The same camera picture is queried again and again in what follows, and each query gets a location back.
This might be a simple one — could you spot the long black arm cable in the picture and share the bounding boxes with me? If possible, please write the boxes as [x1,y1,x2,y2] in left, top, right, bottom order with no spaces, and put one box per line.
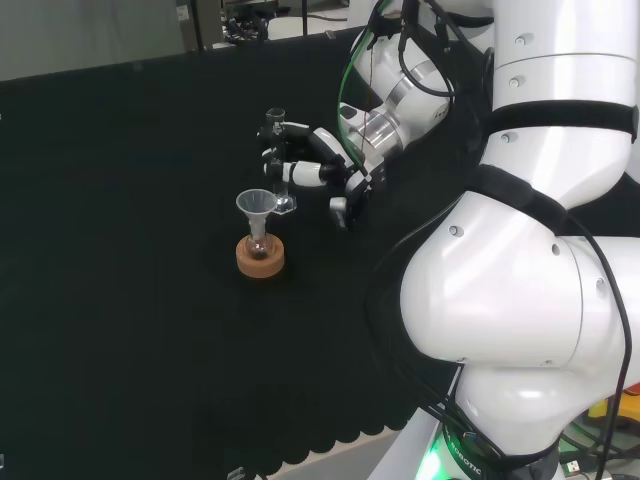
[562,197,632,480]

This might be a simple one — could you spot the thin orange cable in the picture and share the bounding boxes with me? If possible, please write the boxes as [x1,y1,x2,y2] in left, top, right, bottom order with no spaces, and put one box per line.
[360,42,376,154]

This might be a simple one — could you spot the pale grey board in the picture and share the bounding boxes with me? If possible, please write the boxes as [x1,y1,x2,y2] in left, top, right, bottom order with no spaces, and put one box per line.
[0,0,187,82]

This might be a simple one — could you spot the yellow stop button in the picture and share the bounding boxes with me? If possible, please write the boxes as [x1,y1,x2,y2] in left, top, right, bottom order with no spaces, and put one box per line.
[586,383,640,427]

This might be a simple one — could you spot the grey cabinet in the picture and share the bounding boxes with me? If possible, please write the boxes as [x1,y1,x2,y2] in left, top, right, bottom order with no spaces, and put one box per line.
[174,0,225,52]

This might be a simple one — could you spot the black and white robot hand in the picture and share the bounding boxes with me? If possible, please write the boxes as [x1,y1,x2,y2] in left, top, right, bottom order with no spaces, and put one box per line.
[256,119,388,233]

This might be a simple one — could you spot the clear plastic funnel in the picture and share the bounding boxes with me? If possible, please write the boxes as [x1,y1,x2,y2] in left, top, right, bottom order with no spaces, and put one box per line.
[235,189,276,242]

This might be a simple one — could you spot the round-bottom glass flask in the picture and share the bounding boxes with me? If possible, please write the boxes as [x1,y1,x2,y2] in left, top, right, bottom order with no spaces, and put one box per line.
[246,230,272,261]

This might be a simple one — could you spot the cork ring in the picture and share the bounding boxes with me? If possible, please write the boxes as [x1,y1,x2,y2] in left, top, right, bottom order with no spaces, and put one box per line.
[235,233,287,279]

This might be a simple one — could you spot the clear glass graduated cylinder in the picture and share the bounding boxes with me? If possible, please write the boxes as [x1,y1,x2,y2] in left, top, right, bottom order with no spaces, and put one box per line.
[264,107,298,217]

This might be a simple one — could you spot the black cable coil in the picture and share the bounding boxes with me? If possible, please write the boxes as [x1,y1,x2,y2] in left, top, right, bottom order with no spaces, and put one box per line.
[222,13,272,47]

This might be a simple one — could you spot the green cable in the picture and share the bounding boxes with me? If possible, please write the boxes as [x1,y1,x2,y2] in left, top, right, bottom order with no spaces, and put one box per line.
[336,0,397,139]

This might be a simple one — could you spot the black bench cloth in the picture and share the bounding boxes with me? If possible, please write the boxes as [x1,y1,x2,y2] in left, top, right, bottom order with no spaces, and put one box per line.
[0,24,494,477]

